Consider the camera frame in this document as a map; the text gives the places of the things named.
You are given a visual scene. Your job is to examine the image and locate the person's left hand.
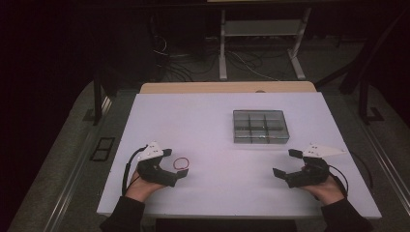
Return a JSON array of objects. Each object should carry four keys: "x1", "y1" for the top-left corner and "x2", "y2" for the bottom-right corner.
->
[{"x1": 125, "y1": 169, "x2": 166, "y2": 203}]

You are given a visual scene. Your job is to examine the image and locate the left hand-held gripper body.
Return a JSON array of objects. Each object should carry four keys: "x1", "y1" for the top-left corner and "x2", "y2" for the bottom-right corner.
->
[{"x1": 136, "y1": 140, "x2": 178, "y2": 189}]

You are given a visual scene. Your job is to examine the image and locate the aluminium floor rail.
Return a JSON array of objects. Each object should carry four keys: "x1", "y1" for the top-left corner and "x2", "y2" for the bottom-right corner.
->
[
  {"x1": 362, "y1": 125, "x2": 410, "y2": 208},
  {"x1": 43, "y1": 96, "x2": 114, "y2": 232}
]

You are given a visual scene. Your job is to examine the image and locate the white metal stand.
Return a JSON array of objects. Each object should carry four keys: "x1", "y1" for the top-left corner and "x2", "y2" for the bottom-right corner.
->
[{"x1": 219, "y1": 7, "x2": 312, "y2": 82}]

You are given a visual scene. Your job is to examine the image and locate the hand-held gripper black cable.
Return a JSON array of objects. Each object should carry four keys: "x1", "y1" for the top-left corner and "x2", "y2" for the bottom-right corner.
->
[
  {"x1": 328, "y1": 164, "x2": 350, "y2": 198},
  {"x1": 121, "y1": 145, "x2": 148, "y2": 197}
]

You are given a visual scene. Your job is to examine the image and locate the clear plastic compartment box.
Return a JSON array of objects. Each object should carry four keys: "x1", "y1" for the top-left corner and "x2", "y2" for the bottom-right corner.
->
[{"x1": 232, "y1": 109, "x2": 291, "y2": 145}]

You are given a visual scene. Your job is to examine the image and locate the right hand-held gripper black cable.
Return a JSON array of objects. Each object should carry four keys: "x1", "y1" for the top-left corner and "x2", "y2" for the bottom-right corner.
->
[{"x1": 328, "y1": 164, "x2": 350, "y2": 198}]

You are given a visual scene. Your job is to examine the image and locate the red rubber band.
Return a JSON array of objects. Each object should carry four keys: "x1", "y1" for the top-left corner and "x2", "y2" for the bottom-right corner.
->
[{"x1": 172, "y1": 157, "x2": 190, "y2": 171}]

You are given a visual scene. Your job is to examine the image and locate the left hand-held gripper black cable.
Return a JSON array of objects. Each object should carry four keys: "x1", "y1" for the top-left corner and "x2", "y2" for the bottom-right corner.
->
[{"x1": 121, "y1": 145, "x2": 148, "y2": 197}]

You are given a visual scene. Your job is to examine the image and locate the beige wooden table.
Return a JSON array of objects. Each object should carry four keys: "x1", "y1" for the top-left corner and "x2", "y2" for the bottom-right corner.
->
[{"x1": 138, "y1": 80, "x2": 318, "y2": 95}]

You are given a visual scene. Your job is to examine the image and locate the thin black cable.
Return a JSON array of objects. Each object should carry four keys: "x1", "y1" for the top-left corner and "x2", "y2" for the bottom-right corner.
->
[{"x1": 350, "y1": 150, "x2": 374, "y2": 189}]

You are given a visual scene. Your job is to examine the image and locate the black slanted metal bars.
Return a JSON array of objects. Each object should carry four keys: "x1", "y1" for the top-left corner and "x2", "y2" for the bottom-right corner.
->
[{"x1": 313, "y1": 9, "x2": 410, "y2": 97}]

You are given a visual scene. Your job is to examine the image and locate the tangle of floor cables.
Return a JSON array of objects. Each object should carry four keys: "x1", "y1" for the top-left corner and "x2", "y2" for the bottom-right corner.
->
[{"x1": 149, "y1": 31, "x2": 292, "y2": 83}]

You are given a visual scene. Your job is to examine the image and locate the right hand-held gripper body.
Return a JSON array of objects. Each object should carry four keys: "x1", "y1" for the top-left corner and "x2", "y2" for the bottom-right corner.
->
[{"x1": 284, "y1": 143, "x2": 348, "y2": 189}]

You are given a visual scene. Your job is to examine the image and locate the black metal stand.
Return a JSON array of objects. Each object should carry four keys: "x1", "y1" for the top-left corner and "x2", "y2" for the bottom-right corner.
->
[
  {"x1": 82, "y1": 70, "x2": 112, "y2": 127},
  {"x1": 358, "y1": 76, "x2": 386, "y2": 127}
]

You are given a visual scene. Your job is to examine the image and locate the person's right hand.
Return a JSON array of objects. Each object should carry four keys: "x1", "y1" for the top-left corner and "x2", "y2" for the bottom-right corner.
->
[{"x1": 300, "y1": 175, "x2": 345, "y2": 207}]

